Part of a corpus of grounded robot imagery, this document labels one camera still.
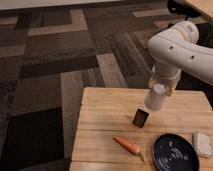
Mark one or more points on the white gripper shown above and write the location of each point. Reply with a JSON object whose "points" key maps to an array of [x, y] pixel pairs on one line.
{"points": [[166, 75]]}

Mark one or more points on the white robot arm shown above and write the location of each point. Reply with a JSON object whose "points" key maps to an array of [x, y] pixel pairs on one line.
{"points": [[175, 50]]}

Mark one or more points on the black eraser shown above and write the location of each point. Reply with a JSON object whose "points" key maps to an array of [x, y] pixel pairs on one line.
{"points": [[140, 118]]}

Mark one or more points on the dark blue plate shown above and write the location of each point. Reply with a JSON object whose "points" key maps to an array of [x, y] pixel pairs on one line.
{"points": [[171, 152]]}

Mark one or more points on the orange carrot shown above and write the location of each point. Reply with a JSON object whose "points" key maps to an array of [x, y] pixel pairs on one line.
{"points": [[130, 146]]}

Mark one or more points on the black office chair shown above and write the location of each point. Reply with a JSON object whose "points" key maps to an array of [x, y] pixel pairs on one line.
{"points": [[181, 8]]}

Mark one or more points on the wooden desk corner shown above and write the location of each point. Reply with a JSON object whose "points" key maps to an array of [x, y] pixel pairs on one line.
{"points": [[205, 7]]}

